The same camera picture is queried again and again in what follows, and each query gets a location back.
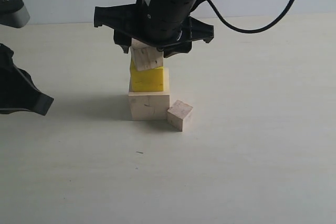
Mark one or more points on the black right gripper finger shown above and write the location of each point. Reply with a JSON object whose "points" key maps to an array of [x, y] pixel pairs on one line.
{"points": [[169, 51], [122, 40]]}

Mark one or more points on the medium small wooden cube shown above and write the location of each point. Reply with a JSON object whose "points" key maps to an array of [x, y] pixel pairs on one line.
{"points": [[144, 56]]}

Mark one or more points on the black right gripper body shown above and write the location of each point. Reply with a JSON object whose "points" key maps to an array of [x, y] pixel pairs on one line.
{"points": [[157, 23]]}

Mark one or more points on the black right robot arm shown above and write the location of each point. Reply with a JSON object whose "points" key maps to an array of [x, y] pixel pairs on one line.
{"points": [[244, 31]]}

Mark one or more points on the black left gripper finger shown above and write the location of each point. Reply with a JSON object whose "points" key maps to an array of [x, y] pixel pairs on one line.
{"points": [[18, 92]]}

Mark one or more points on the large light wooden cube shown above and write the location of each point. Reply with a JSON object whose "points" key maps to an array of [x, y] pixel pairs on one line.
{"points": [[146, 106]]}

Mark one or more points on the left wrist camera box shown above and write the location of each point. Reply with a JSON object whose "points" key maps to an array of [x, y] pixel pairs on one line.
{"points": [[14, 13]]}

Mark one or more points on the yellow cube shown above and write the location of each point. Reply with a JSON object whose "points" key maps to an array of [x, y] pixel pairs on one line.
{"points": [[152, 80]]}

